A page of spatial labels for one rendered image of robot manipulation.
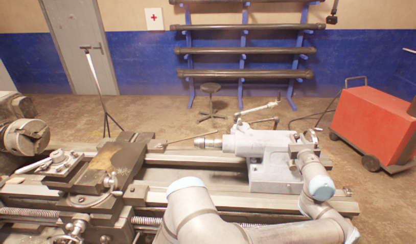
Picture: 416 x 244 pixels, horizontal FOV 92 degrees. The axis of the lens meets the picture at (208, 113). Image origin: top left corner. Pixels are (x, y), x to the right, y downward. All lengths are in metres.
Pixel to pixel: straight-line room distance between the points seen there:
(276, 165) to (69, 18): 4.50
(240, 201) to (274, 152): 0.35
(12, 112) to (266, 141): 1.73
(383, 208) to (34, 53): 6.29
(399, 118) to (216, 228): 2.59
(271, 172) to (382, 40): 4.03
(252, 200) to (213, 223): 0.81
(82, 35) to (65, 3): 0.58
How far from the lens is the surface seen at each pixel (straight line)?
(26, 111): 1.95
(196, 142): 1.26
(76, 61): 5.14
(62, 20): 5.03
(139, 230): 1.53
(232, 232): 0.54
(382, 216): 2.79
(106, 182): 1.29
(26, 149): 1.77
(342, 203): 1.48
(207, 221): 0.53
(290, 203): 1.37
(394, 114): 2.92
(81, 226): 1.35
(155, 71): 4.46
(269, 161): 1.27
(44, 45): 5.51
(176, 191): 0.59
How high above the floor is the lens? 1.89
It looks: 30 degrees down
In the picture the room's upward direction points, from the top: 1 degrees counter-clockwise
